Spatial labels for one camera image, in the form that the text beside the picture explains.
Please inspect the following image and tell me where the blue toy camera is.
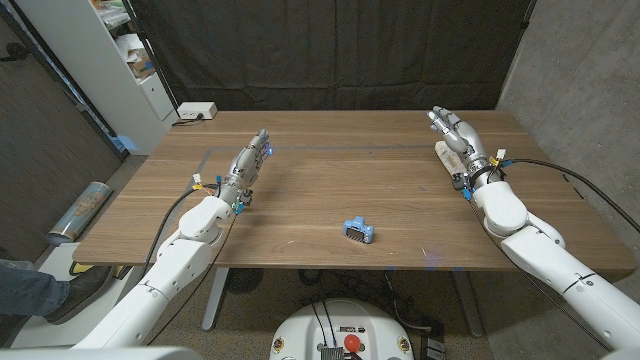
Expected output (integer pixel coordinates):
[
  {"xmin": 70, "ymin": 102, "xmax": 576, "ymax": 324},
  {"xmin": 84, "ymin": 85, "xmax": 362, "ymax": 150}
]
[{"xmin": 342, "ymin": 216, "xmax": 375, "ymax": 245}]

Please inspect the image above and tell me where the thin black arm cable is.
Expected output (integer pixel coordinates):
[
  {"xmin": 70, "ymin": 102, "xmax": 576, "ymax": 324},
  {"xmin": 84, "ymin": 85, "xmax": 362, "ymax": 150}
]
[
  {"xmin": 469, "ymin": 199, "xmax": 614, "ymax": 352},
  {"xmin": 147, "ymin": 212, "xmax": 239, "ymax": 347}
]

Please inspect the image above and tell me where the white power strip box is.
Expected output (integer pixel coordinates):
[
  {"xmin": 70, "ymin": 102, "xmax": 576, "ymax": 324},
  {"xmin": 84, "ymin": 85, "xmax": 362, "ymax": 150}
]
[{"xmin": 177, "ymin": 101, "xmax": 219, "ymax": 121}]

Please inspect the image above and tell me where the cardboard box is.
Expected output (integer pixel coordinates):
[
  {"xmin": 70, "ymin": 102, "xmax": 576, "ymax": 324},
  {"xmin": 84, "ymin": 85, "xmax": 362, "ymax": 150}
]
[{"xmin": 127, "ymin": 49, "xmax": 156, "ymax": 79}]

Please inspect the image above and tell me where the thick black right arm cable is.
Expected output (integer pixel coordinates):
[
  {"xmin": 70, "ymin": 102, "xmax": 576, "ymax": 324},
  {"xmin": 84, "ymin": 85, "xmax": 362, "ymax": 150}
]
[{"xmin": 492, "ymin": 158, "xmax": 640, "ymax": 234}]

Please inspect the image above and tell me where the white floor board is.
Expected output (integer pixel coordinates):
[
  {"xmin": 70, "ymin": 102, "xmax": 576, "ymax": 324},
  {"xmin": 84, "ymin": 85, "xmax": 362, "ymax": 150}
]
[{"xmin": 9, "ymin": 242, "xmax": 146, "ymax": 349}]

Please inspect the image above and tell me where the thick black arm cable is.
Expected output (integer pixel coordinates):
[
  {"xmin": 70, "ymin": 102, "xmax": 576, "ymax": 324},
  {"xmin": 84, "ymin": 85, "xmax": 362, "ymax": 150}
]
[
  {"xmin": 492, "ymin": 158, "xmax": 640, "ymax": 234},
  {"xmin": 142, "ymin": 184, "xmax": 221, "ymax": 281}
]

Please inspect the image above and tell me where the black shoe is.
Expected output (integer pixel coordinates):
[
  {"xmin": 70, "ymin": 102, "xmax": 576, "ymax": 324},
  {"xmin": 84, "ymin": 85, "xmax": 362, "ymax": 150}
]
[{"xmin": 44, "ymin": 264, "xmax": 115, "ymax": 325}]

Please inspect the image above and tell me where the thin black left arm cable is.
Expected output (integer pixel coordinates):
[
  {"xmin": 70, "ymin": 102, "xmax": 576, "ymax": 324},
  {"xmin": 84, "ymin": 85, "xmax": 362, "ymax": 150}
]
[{"xmin": 147, "ymin": 212, "xmax": 239, "ymax": 347}]

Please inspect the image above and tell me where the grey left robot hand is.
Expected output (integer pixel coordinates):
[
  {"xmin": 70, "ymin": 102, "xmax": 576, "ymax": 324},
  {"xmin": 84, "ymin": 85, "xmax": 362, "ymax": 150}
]
[{"xmin": 218, "ymin": 128, "xmax": 274, "ymax": 209}]

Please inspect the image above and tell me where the black door handle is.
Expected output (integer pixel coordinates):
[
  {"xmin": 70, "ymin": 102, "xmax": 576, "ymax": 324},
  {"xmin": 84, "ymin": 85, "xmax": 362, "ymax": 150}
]
[{"xmin": 0, "ymin": 42, "xmax": 31, "ymax": 64}]

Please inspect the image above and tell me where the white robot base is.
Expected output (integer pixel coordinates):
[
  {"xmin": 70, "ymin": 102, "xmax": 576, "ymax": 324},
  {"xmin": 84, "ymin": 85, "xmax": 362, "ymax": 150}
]
[{"xmin": 269, "ymin": 298, "xmax": 415, "ymax": 360}]

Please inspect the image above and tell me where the black backdrop curtain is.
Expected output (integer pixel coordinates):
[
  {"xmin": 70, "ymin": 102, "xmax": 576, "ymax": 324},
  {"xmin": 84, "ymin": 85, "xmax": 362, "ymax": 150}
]
[{"xmin": 127, "ymin": 0, "xmax": 536, "ymax": 112}]

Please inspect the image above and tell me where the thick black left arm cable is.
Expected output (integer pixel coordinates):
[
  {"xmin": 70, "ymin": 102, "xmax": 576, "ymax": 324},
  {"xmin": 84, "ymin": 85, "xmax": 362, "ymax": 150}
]
[{"xmin": 142, "ymin": 184, "xmax": 221, "ymax": 281}]

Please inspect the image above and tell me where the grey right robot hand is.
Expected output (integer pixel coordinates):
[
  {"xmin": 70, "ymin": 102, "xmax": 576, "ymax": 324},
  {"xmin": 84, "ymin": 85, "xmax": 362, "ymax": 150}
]
[{"xmin": 427, "ymin": 105, "xmax": 494, "ymax": 189}]

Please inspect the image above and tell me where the black round floor object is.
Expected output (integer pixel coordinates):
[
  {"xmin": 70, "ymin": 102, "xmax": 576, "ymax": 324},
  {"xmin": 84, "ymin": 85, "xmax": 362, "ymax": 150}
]
[{"xmin": 227, "ymin": 268, "xmax": 265, "ymax": 295}]

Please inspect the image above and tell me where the grey table leg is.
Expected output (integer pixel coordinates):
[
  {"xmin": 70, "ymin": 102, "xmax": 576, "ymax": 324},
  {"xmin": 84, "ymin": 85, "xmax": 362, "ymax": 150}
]
[
  {"xmin": 201, "ymin": 267, "xmax": 231, "ymax": 332},
  {"xmin": 452, "ymin": 270, "xmax": 485, "ymax": 339}
]

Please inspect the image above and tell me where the blue jeans leg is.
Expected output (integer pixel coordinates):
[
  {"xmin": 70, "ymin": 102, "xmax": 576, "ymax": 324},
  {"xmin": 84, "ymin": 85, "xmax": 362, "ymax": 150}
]
[{"xmin": 0, "ymin": 259, "xmax": 71, "ymax": 317}]

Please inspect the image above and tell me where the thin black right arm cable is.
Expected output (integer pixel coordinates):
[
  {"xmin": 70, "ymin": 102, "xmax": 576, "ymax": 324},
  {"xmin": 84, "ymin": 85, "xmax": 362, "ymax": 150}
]
[{"xmin": 469, "ymin": 199, "xmax": 614, "ymax": 352}]

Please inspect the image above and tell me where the white shelf cabinet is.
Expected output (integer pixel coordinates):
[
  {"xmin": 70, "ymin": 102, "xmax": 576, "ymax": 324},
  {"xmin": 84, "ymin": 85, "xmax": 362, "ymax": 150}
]
[{"xmin": 14, "ymin": 0, "xmax": 180, "ymax": 156}]

